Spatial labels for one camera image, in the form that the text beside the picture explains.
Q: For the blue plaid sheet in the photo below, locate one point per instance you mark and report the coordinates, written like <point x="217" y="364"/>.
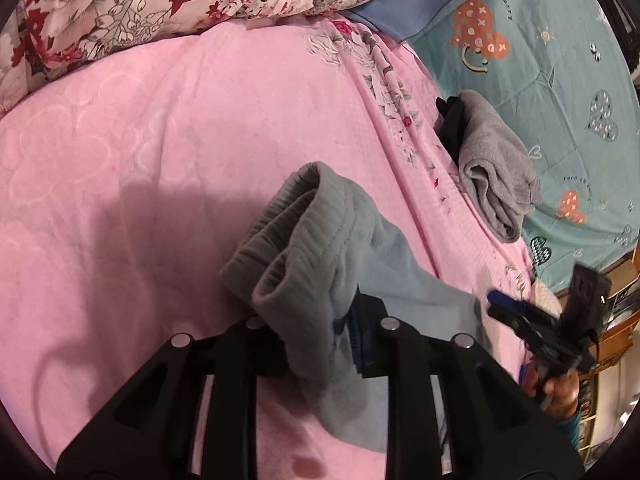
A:
<point x="425" y="0"/>

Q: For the black garment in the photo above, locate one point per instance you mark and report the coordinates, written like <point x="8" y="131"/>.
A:
<point x="450" y="125"/>

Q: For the folded grey pants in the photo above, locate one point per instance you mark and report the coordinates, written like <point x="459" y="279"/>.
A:
<point x="495" y="160"/>

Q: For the wooden shelf unit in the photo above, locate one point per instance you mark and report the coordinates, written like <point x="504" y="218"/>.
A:
<point x="617" y="340"/>

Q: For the teal heart-print sheet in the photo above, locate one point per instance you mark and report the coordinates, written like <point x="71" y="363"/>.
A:
<point x="550" y="85"/>

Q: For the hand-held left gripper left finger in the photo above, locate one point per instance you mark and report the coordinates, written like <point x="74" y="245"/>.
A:
<point x="245" y="350"/>

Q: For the red floral quilt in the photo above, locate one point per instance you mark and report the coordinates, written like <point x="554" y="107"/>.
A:
<point x="150" y="0"/>

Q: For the person's right hand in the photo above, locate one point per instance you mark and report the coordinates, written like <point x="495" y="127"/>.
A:
<point x="557" y="392"/>

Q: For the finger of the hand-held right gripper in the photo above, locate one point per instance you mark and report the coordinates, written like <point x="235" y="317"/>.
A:
<point x="525" y="316"/>
<point x="550" y="350"/>

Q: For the pink floral bedsheet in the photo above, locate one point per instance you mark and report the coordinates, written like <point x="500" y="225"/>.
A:
<point x="150" y="185"/>

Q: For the cream quilted pillow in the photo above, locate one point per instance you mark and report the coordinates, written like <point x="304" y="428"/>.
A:
<point x="547" y="302"/>

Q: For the person's right forearm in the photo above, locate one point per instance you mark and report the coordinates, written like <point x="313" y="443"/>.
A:
<point x="569" y="427"/>

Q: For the light grey pants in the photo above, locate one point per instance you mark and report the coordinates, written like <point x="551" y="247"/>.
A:
<point x="320" y="240"/>

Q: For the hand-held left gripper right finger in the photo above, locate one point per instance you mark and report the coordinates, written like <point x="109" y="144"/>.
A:
<point x="357" y="342"/>

